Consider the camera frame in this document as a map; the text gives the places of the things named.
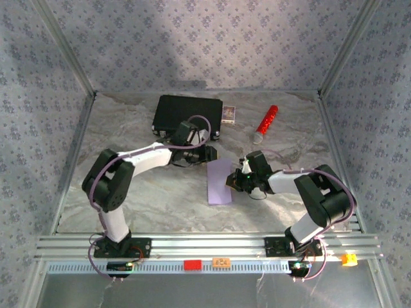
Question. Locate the aluminium mounting rail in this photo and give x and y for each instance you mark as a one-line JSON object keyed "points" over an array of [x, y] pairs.
{"points": [[208, 244]]}

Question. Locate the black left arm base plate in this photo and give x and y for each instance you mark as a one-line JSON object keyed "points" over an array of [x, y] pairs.
{"points": [[143, 248]]}

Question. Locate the aluminium table side rail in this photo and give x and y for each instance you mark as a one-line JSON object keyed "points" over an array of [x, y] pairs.
{"points": [[335, 144], [73, 160]]}

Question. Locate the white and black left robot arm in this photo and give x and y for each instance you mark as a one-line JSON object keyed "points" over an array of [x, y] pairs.
{"points": [[151, 158]]}

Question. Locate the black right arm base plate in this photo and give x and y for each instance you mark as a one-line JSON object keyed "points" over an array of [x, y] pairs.
{"points": [[273, 247]]}

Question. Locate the small printed card box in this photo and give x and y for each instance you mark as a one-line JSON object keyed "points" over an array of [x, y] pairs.
{"points": [[229, 114]]}

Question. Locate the lilac paper sheet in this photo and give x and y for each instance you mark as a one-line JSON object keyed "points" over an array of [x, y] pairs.
{"points": [[218, 192]]}

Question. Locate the red toy microphone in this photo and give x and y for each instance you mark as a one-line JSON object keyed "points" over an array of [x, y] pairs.
{"points": [[266, 122]]}

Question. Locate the yellow plastic block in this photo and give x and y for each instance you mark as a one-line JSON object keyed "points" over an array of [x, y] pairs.
{"points": [[349, 260]]}

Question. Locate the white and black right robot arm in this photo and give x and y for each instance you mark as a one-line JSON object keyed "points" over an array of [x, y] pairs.
{"points": [[282, 183]]}

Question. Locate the aluminium frame post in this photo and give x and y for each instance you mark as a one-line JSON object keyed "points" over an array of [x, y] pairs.
{"points": [[347, 48]]}

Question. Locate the orange label tag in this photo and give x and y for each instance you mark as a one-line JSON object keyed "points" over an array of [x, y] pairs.
{"points": [[221, 262]]}

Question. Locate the black hard case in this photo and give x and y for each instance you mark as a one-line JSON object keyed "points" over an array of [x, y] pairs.
{"points": [[186, 109]]}

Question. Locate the red plastic block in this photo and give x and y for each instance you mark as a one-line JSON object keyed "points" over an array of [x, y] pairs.
{"points": [[192, 265]]}

